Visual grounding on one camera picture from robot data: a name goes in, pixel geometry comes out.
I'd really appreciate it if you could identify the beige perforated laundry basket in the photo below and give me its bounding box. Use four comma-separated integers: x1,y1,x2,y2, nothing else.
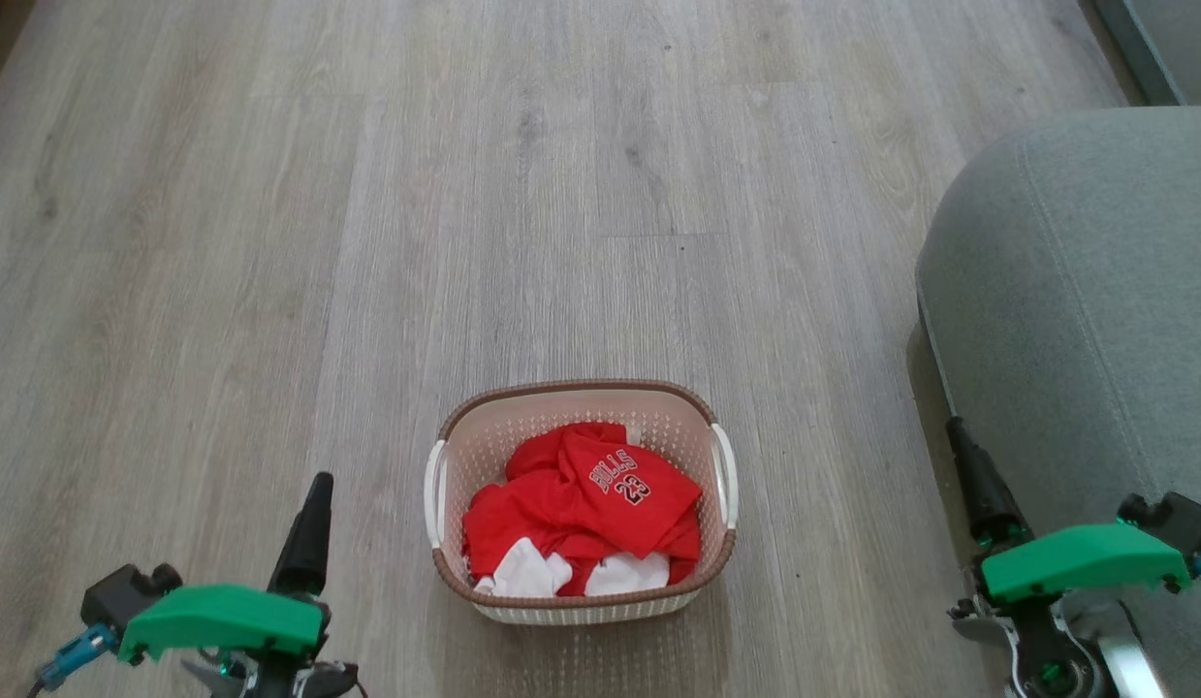
424,379,739,625

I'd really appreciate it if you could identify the grey furniture panel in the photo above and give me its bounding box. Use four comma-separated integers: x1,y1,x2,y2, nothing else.
1092,0,1201,107

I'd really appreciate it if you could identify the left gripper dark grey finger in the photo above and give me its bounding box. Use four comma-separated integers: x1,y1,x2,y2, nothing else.
267,472,335,598

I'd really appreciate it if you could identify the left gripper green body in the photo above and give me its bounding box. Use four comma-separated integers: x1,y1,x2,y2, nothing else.
118,584,361,698

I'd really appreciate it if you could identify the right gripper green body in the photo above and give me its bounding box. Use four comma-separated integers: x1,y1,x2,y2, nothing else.
947,523,1193,698

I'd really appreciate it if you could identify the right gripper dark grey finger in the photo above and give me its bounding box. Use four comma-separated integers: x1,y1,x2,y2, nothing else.
945,416,1033,554

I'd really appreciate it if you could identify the left blue cable connector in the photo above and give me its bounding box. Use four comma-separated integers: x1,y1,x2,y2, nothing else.
28,623,122,697

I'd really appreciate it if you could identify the red and white garment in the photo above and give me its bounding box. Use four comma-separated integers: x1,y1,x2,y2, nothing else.
461,479,703,598

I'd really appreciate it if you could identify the grey fabric sofa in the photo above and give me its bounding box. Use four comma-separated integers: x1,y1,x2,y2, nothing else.
915,106,1201,698

